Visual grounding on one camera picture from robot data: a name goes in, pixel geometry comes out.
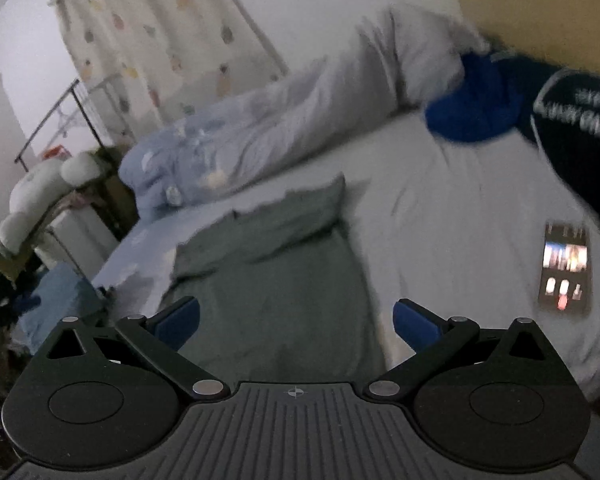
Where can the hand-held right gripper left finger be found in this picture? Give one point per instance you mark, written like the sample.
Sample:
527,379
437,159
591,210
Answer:
177,322

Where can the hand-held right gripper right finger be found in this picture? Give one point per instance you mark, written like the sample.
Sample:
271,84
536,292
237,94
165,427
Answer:
415,327

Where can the grey t-shirt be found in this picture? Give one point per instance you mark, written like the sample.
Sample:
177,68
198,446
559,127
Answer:
280,285

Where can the black metal clothes rack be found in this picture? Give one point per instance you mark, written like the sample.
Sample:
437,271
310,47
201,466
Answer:
87,110

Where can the light blue cloth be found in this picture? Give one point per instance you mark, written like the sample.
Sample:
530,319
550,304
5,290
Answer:
55,300

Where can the bed with light blue sheet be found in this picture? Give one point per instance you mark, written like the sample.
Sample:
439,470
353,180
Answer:
430,200

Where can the white storage box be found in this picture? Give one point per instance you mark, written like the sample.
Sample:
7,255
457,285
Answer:
77,240

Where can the smartphone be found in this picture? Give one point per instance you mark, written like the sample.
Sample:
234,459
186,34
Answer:
565,267

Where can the white plush pillow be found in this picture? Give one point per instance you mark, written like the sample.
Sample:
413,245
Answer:
40,190

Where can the light blue printed duvet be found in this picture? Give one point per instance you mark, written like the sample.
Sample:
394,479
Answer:
260,130

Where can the blue garment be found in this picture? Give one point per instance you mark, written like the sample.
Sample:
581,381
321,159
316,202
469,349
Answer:
475,105

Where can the black printed jacket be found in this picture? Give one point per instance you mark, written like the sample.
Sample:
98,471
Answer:
580,150

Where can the pineapple print curtain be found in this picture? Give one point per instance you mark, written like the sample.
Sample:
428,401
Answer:
165,35

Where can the wooden headboard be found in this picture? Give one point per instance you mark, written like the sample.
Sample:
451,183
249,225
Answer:
540,15

